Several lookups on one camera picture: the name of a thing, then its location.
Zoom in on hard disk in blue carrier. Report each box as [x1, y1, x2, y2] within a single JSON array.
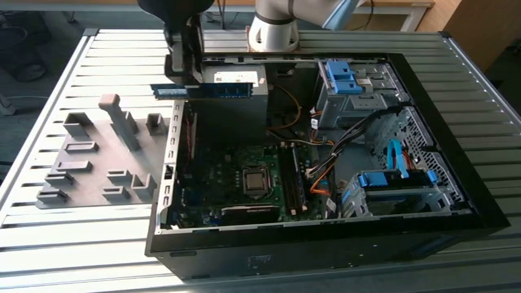
[[358, 170, 440, 187]]

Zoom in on yellow wire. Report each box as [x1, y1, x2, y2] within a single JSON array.
[[267, 84, 303, 131]]

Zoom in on blue RAM stick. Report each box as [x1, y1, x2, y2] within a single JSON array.
[[150, 82, 255, 101]]

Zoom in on metal disk bay cage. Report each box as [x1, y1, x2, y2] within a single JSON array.
[[340, 169, 475, 219]]

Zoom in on metal socket cover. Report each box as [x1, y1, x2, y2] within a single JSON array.
[[240, 164, 272, 201]]

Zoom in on black graphics card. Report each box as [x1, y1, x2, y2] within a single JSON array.
[[222, 203, 283, 226]]

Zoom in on silver CPU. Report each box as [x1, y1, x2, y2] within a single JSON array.
[[243, 169, 268, 196]]

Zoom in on wooden desk white frame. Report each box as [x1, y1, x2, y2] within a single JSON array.
[[203, 0, 435, 33]]

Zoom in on black wire bundle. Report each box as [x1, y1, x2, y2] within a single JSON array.
[[307, 109, 387, 179]]

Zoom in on blue SATA cable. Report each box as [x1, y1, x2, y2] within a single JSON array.
[[387, 139, 411, 179]]

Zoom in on grey power supply unit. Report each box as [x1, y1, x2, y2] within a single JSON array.
[[189, 64, 271, 131]]

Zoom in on red twisted fan wire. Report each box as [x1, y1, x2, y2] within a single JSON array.
[[183, 117, 194, 175]]

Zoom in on grey metal drive cage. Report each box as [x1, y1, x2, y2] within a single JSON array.
[[315, 60, 411, 131]]

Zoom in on orange yellow power wires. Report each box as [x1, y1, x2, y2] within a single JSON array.
[[310, 161, 340, 195]]

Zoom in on grey parts rack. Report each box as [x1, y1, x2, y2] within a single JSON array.
[[35, 93, 173, 210]]

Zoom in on blue drive carrier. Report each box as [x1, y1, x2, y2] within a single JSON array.
[[326, 60, 364, 95]]

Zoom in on green motherboard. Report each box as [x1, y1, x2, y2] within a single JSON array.
[[178, 140, 330, 229]]

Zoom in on black wheeled cart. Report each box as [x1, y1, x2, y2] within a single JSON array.
[[0, 10, 54, 83]]

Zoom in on wooden cabinet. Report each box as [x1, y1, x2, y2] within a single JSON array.
[[443, 0, 521, 73]]

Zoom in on black PC case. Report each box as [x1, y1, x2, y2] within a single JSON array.
[[145, 51, 512, 280]]

